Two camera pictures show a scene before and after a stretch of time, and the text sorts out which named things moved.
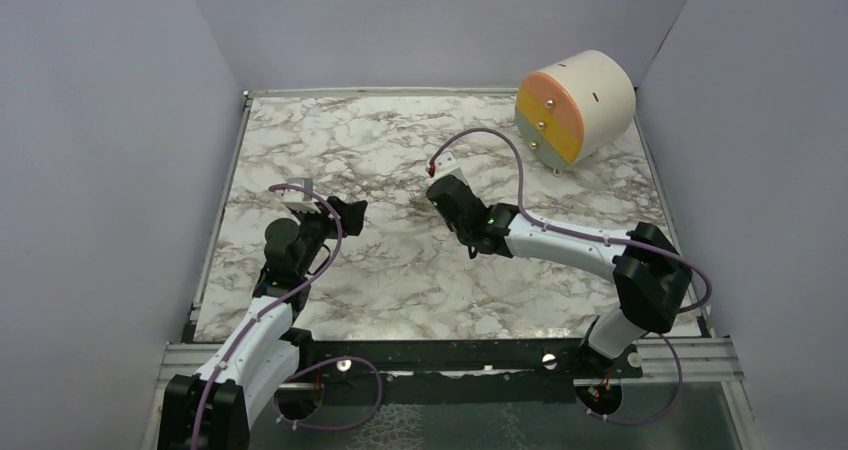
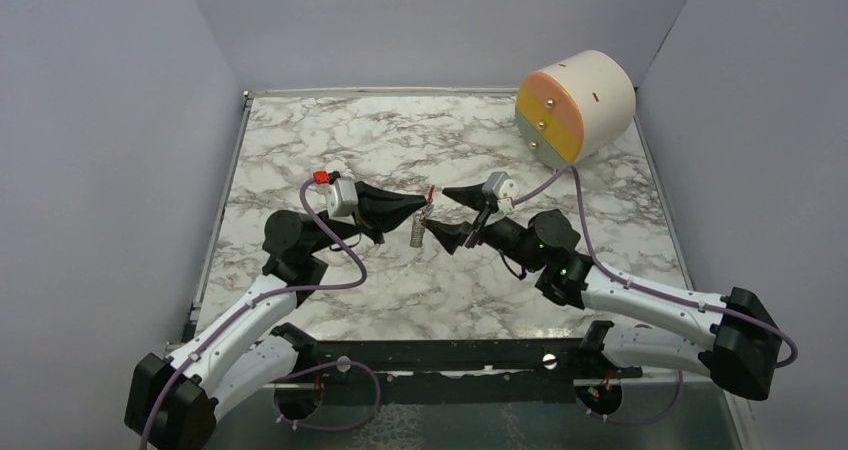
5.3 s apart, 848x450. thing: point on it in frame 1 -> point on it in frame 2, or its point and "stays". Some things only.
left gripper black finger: x=352 y=225 -> x=382 y=222
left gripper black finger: x=348 y=211 -> x=375 y=199
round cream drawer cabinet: x=567 y=112 stays
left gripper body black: x=318 y=227 -> x=362 y=222
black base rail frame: x=454 y=370 stays
